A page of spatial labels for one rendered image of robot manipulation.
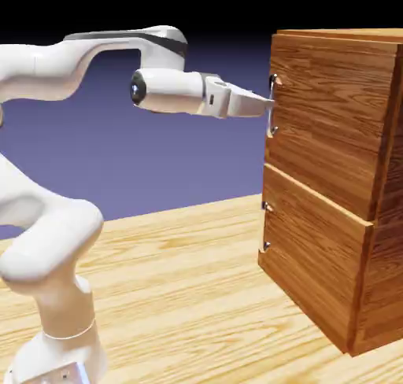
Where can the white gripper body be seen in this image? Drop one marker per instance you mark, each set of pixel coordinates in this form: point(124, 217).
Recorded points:
point(245, 104)

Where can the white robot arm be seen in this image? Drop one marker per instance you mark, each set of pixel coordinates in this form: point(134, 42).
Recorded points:
point(163, 88)

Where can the large wooden cabinet door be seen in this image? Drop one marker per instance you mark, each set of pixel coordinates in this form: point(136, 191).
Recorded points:
point(327, 122)

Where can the small wooden cabinet door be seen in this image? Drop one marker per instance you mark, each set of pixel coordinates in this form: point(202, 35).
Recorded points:
point(311, 258)

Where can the brown wooden cabinet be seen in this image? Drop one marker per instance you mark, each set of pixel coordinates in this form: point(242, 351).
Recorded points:
point(387, 233)

